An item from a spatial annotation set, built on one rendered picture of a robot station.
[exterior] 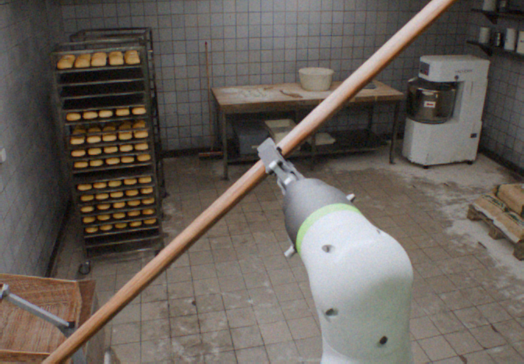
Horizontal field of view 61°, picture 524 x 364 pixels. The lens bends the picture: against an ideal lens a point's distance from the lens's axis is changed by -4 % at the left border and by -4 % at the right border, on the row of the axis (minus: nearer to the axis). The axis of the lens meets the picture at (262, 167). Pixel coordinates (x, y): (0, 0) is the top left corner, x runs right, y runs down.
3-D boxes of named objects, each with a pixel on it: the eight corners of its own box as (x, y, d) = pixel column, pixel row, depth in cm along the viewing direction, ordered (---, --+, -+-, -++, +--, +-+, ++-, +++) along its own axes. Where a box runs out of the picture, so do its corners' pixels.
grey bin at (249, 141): (238, 155, 544) (238, 136, 535) (231, 141, 589) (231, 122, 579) (268, 153, 551) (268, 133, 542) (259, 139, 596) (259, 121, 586)
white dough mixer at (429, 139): (412, 172, 555) (426, 63, 502) (390, 155, 607) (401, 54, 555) (476, 166, 573) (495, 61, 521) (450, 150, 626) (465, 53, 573)
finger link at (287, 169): (291, 202, 67) (285, 197, 67) (263, 164, 76) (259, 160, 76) (310, 184, 67) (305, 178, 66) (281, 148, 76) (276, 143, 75)
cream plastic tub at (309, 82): (304, 93, 545) (304, 75, 536) (294, 85, 582) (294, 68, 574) (338, 91, 553) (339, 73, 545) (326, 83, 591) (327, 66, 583)
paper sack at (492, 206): (496, 224, 412) (500, 210, 406) (470, 207, 444) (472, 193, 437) (544, 213, 430) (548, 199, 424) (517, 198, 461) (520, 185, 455)
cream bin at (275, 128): (274, 152, 552) (274, 133, 543) (263, 139, 597) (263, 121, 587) (302, 150, 560) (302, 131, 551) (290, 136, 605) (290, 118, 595)
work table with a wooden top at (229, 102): (221, 180, 535) (219, 104, 500) (213, 154, 607) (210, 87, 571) (396, 164, 580) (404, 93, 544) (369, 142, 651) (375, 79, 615)
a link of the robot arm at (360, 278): (434, 249, 43) (325, 284, 41) (433, 343, 48) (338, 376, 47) (369, 186, 55) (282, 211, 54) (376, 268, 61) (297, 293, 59)
